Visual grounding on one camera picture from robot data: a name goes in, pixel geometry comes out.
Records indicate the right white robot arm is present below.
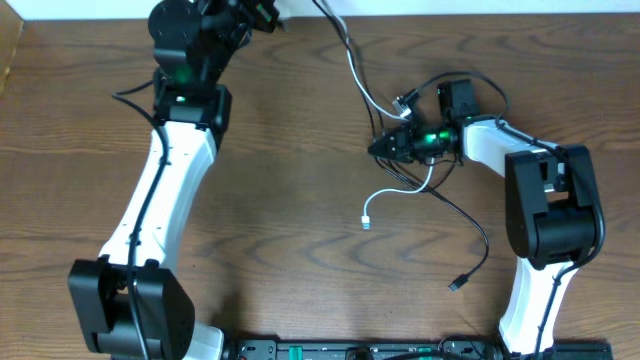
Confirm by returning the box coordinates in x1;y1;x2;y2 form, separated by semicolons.
368;71;606;359

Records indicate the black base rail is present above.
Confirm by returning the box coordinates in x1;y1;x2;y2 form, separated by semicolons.
222;338;614;360

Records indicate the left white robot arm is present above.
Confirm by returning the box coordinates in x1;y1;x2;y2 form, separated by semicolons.
68;0;279;359

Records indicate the white USB cable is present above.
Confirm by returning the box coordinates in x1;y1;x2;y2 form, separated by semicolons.
319;0;435;231

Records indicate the black USB cable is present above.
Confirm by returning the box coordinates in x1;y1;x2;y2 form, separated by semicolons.
312;0;490;292

